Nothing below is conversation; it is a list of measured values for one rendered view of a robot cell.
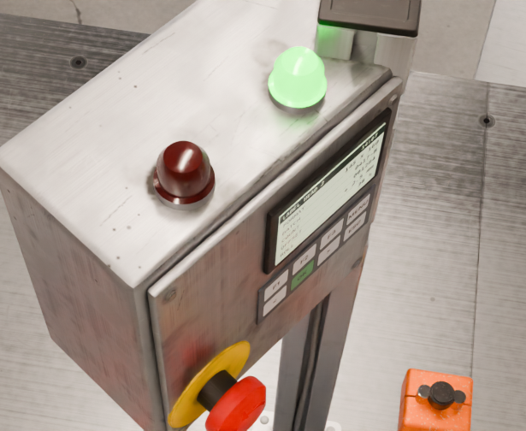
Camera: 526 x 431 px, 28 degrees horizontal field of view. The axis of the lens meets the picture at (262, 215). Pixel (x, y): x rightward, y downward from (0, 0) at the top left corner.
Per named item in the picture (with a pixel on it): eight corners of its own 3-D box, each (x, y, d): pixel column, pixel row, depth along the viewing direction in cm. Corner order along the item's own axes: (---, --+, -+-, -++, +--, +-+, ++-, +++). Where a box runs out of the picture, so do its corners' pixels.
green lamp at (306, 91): (256, 91, 48) (257, 57, 46) (295, 58, 49) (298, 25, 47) (298, 124, 47) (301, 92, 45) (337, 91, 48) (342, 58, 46)
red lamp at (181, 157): (140, 184, 45) (137, 154, 43) (185, 148, 46) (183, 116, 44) (183, 221, 44) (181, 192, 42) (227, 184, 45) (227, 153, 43)
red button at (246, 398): (183, 395, 54) (225, 435, 53) (235, 345, 56) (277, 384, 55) (186, 421, 58) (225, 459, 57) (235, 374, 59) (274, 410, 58)
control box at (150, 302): (46, 337, 62) (-17, 153, 46) (251, 163, 69) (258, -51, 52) (168, 456, 59) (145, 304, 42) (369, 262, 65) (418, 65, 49)
